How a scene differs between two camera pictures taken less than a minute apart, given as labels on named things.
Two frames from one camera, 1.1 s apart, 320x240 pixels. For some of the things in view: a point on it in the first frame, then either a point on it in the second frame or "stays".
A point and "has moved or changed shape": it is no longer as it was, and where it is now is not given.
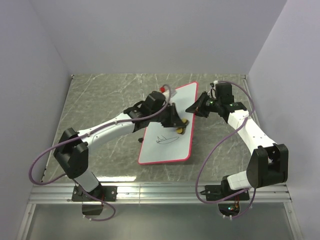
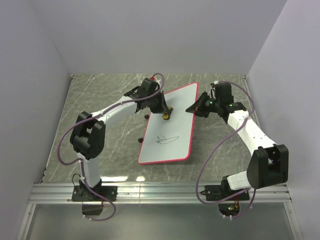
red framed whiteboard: x=162 y=144 stays
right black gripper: x=197 y=107 stays
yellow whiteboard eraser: x=181 y=130 has moved or changed shape
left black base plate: x=102 y=193 stays
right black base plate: x=218 y=192 stays
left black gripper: x=174 y=120 to x=163 y=109
